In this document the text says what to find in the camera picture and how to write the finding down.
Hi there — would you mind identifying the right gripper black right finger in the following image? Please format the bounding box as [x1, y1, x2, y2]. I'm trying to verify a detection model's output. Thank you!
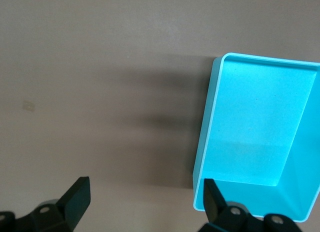
[197, 178, 305, 232]

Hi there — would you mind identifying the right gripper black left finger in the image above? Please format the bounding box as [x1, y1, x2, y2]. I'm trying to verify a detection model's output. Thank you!
[0, 176, 91, 232]

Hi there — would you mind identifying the blue plastic box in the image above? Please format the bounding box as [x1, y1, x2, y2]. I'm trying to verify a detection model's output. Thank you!
[191, 52, 320, 223]

